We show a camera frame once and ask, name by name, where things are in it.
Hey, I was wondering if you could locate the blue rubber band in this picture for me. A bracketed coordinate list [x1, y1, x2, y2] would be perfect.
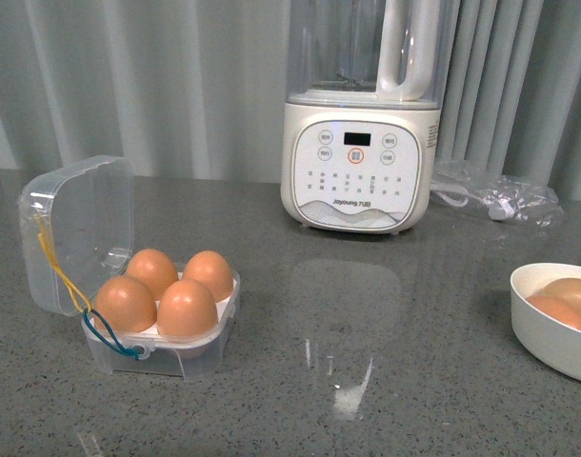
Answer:
[82, 309, 139, 360]

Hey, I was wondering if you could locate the brown egg in bowl back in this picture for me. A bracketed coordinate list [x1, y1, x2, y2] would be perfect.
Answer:
[539, 277, 581, 312]

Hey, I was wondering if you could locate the clear plastic egg box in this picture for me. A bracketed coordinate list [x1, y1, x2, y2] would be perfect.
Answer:
[18, 155, 240, 379]

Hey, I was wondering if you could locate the white power cord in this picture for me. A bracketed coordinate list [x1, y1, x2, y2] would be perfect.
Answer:
[432, 184, 511, 221]

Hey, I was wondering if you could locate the yellow rubber band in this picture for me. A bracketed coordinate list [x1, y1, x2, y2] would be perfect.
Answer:
[34, 214, 92, 313]

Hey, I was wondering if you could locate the brown egg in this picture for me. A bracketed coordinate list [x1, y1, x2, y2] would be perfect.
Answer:
[126, 248, 178, 301]
[93, 275, 156, 333]
[157, 279, 219, 337]
[539, 277, 581, 312]
[526, 294, 581, 331]
[182, 250, 234, 303]

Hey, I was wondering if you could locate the white Joyoung blender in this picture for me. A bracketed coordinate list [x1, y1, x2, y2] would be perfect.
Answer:
[280, 0, 459, 234]

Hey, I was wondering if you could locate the clear plastic bag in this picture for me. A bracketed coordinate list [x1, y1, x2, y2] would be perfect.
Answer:
[431, 160, 564, 229]

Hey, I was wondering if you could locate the brown egg in bowl front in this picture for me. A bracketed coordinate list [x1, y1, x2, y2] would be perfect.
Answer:
[526, 294, 581, 331]

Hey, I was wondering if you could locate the white round bowl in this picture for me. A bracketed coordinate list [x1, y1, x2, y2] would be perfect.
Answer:
[510, 263, 581, 381]

